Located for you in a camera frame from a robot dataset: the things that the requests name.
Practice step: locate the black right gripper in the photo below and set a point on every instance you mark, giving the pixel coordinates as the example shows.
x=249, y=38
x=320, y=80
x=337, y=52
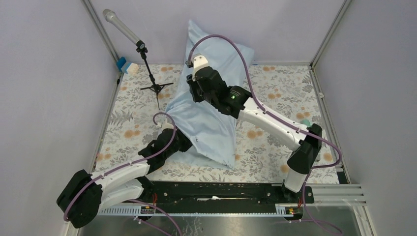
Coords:
x=193, y=85

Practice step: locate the teal green cylindrical tool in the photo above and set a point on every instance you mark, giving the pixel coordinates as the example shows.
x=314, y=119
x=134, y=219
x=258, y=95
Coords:
x=306, y=122

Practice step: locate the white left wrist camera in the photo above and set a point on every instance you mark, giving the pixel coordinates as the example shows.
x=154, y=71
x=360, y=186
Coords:
x=166, y=125

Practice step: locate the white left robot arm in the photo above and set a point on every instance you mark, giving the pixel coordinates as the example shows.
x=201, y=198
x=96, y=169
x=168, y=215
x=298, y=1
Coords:
x=86, y=194

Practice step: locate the light blue pillowcase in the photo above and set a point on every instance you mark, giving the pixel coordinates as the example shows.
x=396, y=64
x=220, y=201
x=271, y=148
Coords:
x=212, y=134

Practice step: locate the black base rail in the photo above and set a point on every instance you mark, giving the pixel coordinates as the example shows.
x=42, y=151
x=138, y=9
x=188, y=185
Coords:
x=221, y=198

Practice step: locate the black microphone tripod stand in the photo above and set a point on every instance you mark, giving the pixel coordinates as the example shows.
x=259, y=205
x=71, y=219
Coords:
x=156, y=88

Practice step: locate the silver microphone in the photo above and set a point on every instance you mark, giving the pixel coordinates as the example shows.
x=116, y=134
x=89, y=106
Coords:
x=111, y=17

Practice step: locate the floral patterned bed sheet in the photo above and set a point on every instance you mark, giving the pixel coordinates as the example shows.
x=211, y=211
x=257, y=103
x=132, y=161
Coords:
x=259, y=157

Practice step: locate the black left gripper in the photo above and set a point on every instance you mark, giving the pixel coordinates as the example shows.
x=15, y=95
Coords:
x=187, y=143

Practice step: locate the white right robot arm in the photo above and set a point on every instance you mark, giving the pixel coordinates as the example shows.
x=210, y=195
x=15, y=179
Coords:
x=304, y=141

